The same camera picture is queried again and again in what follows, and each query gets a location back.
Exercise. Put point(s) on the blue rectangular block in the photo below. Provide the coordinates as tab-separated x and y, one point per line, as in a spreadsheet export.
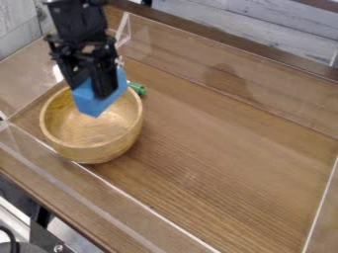
91	105

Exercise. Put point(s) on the clear acrylic corner bracket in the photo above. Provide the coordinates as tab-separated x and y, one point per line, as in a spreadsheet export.
123	32

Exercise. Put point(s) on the black metal table frame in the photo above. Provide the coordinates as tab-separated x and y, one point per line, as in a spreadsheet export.
40	218

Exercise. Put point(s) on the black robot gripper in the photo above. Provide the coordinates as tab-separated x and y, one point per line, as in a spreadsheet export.
81	47

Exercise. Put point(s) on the brown wooden bowl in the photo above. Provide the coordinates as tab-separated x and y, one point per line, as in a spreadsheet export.
91	140

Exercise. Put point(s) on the white green marker pen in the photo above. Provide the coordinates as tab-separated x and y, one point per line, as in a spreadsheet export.
138	88

